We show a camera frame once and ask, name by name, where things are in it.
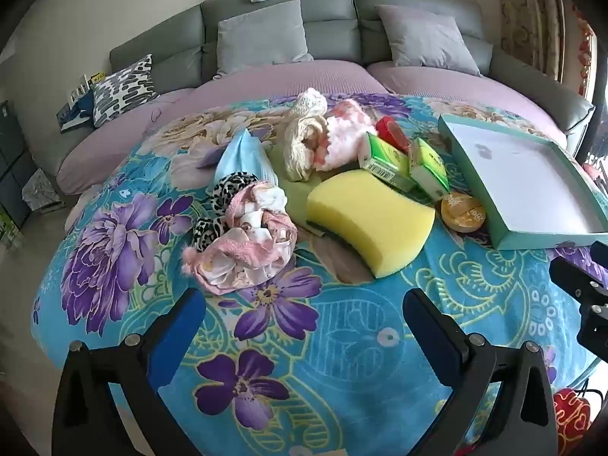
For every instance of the cream knitted sock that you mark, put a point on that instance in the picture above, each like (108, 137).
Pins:
(299, 142)

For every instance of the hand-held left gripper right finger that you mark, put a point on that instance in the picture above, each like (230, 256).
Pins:
(427, 337)

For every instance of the red round tin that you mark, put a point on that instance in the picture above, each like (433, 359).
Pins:
(392, 133)

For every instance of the light green cloth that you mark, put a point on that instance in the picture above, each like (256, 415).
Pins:
(297, 194)

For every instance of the grey sofa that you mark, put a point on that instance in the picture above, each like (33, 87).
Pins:
(332, 14)

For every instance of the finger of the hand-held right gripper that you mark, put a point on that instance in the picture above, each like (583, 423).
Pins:
(596, 325)
(586, 270)

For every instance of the black white patterned pillow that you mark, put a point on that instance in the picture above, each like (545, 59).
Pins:
(123, 88)

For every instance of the pile of books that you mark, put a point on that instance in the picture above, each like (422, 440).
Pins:
(76, 114)

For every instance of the leopard print cloth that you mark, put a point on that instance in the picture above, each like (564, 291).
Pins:
(228, 187)

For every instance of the floral blue blanket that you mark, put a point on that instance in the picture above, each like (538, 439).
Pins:
(356, 342)

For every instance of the lilac sofa seat cover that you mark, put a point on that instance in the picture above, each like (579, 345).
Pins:
(285, 80)

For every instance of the green tissue packet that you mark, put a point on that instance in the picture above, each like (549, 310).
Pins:
(384, 161)
(430, 166)

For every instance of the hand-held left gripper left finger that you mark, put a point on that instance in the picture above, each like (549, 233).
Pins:
(183, 323)

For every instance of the beige patterned curtain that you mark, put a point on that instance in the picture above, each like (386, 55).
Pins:
(527, 19)

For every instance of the red patterned cloth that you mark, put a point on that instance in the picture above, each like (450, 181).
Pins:
(570, 418)

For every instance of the green-rimmed white tray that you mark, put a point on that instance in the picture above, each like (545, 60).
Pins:
(517, 175)

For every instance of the red plastic stool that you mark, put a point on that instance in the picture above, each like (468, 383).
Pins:
(591, 171)

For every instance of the white patterned gift bag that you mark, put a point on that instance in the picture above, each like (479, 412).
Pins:
(42, 190)

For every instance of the grey lilac square pillow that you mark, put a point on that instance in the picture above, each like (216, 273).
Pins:
(422, 40)

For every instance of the yellow sponge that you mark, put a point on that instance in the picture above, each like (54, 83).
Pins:
(365, 218)

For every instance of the red hanging decoration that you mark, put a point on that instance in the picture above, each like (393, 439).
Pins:
(582, 57)

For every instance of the blue face mask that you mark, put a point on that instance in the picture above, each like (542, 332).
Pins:
(244, 159)

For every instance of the pink white fluffy sock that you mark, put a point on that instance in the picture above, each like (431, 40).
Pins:
(342, 128)

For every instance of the grey storage drawers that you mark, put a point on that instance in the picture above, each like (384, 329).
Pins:
(12, 166)

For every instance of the pink white cloth bundle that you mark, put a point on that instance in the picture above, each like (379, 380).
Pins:
(247, 247)

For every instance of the gold round tin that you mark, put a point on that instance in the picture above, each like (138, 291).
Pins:
(463, 211)

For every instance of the light grey square pillow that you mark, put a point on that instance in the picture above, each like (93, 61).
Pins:
(261, 38)

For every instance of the green white carton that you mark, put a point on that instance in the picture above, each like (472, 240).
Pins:
(10, 228)

